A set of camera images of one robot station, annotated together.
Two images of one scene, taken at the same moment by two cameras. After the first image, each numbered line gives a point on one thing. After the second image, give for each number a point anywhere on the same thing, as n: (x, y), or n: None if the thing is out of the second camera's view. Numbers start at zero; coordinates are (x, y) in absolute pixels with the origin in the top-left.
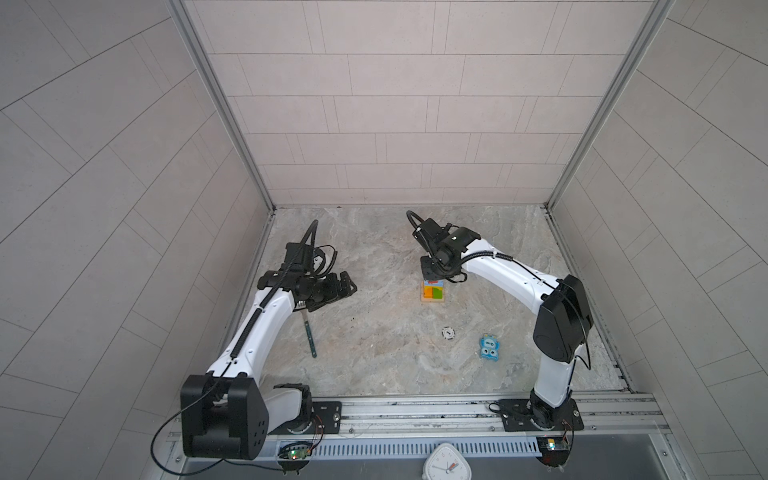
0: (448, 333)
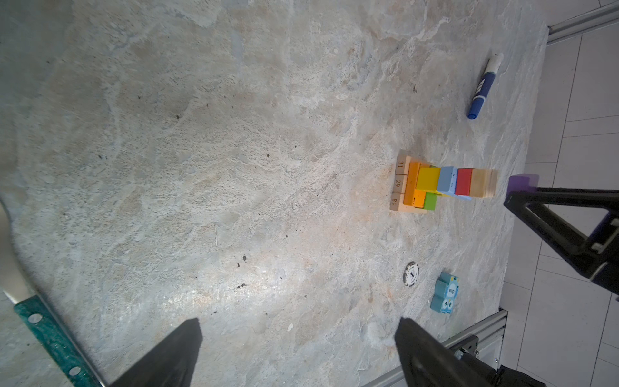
0: (411, 274)
